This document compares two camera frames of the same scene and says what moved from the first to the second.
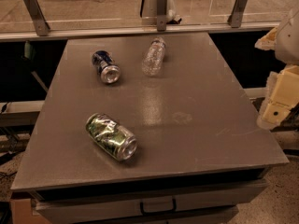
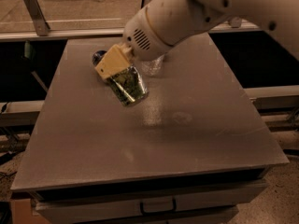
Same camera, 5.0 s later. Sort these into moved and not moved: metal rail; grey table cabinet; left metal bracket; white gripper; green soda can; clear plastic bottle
Moved: green soda can; white gripper
Not moved: metal rail; left metal bracket; grey table cabinet; clear plastic bottle
